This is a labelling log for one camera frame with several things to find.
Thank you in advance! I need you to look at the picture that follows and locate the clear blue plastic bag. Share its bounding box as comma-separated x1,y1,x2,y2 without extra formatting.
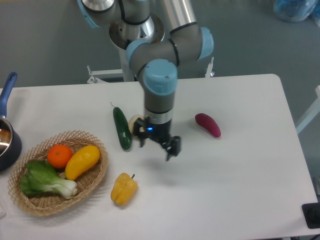
273,0,320,27

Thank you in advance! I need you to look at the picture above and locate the green bok choy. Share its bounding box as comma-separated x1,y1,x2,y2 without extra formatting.
19,161,78,199

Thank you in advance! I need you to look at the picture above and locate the yellow bell pepper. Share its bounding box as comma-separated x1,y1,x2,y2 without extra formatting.
110,172,138,207

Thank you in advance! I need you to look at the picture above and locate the dark green cucumber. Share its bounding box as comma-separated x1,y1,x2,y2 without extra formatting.
110,103,132,151

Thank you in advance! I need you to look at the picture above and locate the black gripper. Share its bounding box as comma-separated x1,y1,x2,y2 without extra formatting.
133,116,181,161

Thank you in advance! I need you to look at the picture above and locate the woven wicker basket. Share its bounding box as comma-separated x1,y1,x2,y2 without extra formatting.
8,130,108,217

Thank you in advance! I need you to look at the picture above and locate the yellow mango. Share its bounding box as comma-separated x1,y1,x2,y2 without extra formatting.
64,145,101,181

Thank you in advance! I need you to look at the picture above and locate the blue handled saucepan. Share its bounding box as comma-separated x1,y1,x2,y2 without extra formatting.
0,72,22,172

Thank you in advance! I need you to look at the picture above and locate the black device at table edge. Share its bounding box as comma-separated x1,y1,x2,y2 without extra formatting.
301,202,320,229

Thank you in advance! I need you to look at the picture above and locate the purple sweet potato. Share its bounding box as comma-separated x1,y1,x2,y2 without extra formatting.
194,113,222,138

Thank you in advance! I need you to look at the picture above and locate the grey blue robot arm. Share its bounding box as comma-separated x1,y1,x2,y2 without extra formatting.
77,0,214,157

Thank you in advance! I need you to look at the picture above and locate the white frame at right edge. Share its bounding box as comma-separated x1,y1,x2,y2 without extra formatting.
295,85,320,134

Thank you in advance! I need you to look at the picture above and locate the orange tangerine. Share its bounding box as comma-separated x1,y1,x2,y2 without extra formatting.
47,144,73,169

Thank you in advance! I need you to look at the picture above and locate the beige round potato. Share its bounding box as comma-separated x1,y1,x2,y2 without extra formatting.
128,114,144,138

